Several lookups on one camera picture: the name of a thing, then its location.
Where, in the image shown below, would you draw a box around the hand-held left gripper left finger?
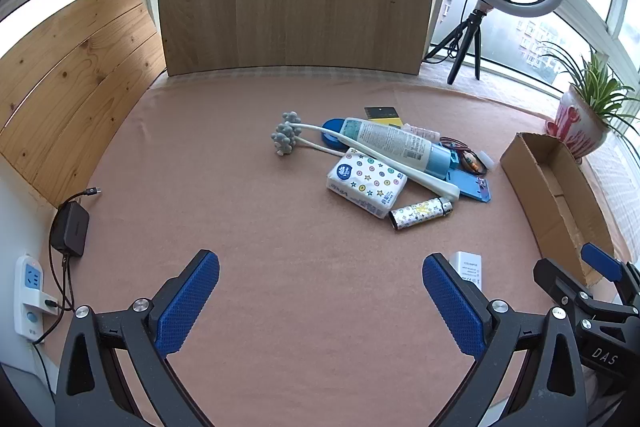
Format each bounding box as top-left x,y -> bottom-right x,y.
55,249 -> 221,427

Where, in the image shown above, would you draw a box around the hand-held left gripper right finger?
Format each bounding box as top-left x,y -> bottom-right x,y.
421,253 -> 588,427

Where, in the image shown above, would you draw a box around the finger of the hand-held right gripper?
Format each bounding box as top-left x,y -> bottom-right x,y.
582,243 -> 640,303
533,258 -> 626,323

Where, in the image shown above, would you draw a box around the white power adapter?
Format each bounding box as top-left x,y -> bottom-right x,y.
448,251 -> 485,293

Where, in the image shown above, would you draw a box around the cardboard box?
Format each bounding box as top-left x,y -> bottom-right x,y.
500,132 -> 628,290

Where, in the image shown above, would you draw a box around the patterned lighter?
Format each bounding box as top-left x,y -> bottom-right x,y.
389,196 -> 455,231

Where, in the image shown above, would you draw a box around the blue phone stand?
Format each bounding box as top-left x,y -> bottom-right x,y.
442,149 -> 493,204

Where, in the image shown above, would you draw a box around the patterned tissue pack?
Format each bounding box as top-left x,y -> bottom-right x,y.
326,148 -> 408,220

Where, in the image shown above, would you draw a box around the cartoon keychain with cords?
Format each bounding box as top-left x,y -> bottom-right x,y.
439,137 -> 493,175

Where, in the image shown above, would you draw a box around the small pink bottle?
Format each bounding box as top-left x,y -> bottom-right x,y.
401,123 -> 442,144

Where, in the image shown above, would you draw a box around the white lotion tube blue cap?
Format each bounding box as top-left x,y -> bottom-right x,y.
340,117 -> 458,180

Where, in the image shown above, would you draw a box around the white massager grey balls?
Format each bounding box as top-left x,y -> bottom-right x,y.
270,109 -> 460,202

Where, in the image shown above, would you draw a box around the yellow black card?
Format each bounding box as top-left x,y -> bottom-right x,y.
363,106 -> 403,128

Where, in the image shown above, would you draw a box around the blue round lid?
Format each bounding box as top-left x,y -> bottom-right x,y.
321,118 -> 351,152

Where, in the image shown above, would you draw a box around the pink felt mat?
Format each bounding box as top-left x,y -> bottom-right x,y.
82,67 -> 631,427

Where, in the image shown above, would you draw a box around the potted plant red white pot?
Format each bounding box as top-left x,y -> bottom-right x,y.
537,41 -> 640,162

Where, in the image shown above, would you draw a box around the black charger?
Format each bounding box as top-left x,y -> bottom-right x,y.
50,201 -> 91,258

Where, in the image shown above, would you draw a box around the white power strip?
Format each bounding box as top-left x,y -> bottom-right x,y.
14,254 -> 66,340

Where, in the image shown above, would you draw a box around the pine plank board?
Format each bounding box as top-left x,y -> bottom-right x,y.
0,0 -> 168,208

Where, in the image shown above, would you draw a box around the black tripod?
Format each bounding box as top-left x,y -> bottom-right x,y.
422,4 -> 496,85

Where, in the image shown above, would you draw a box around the black charger cable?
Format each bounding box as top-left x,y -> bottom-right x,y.
32,188 -> 103,345

